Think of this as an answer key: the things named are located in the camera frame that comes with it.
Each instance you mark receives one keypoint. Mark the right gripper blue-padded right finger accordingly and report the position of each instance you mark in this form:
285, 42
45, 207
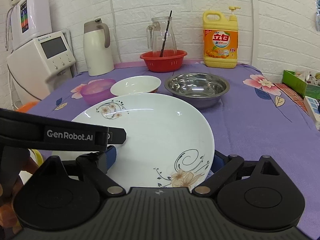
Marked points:
226, 169

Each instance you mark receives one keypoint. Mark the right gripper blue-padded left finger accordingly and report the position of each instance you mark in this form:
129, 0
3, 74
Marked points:
94, 167

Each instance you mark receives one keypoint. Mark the white floral deep plate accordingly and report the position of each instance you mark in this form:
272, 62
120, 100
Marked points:
169, 143

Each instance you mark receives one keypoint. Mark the purple plastic bowl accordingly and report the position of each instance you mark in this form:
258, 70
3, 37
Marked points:
97, 91

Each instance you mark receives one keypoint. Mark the stainless steel bowl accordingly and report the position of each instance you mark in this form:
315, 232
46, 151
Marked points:
201, 90

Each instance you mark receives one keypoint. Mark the white ceramic bowl red pattern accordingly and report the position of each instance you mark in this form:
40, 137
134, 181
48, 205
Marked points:
136, 85

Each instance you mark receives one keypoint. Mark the person's left hand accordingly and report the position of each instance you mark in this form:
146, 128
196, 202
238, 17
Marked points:
9, 220

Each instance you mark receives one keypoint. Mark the orange plastic basin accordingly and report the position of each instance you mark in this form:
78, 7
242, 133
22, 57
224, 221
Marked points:
25, 108

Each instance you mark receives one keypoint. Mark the purple floral tablecloth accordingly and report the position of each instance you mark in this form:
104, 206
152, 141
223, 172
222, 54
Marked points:
242, 123

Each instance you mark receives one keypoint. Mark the white water dispenser with screen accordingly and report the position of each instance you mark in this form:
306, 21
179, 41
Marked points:
41, 66

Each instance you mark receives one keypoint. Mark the plaid cloth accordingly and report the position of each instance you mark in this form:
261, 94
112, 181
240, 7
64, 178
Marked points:
294, 96

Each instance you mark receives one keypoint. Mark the white blue patterned box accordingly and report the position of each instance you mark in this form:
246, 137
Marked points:
312, 106

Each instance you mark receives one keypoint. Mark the green box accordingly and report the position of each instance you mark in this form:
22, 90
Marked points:
299, 86

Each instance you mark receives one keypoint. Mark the white thermos jug grey lid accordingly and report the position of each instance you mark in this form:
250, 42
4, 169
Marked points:
97, 48

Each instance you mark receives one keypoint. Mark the white water purifier unit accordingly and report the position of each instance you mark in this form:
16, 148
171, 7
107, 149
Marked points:
29, 19

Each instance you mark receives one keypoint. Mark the red plastic colander basket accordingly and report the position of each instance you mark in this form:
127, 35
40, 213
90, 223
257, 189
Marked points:
169, 62

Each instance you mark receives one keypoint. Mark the yellow dish soap jug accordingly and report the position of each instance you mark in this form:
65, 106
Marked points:
220, 39

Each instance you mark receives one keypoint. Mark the black stirring stick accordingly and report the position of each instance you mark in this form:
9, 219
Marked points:
166, 34

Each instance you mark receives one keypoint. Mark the clear glass pitcher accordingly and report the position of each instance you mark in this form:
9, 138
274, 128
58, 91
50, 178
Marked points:
155, 35

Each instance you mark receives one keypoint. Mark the blue paper wall decorations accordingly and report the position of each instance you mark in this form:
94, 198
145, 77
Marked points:
317, 15

